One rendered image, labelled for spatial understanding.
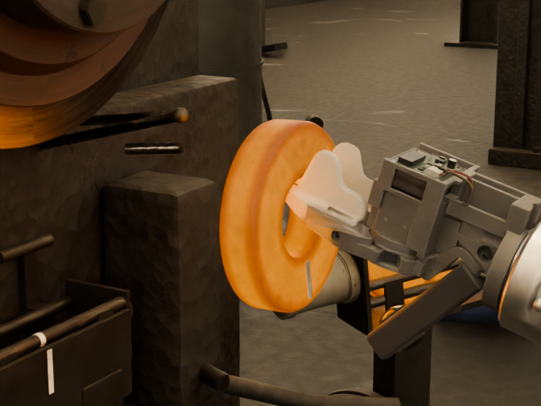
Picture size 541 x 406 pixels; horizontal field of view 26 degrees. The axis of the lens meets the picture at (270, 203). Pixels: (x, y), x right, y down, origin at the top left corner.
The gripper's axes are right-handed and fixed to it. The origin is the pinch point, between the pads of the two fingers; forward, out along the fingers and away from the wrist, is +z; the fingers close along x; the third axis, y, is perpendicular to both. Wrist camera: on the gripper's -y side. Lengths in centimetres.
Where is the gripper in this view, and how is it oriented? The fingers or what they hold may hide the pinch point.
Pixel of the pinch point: (286, 192)
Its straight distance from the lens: 95.7
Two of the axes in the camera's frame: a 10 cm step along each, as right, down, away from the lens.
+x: -5.0, 2.1, -8.4
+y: 2.3, -9.0, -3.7
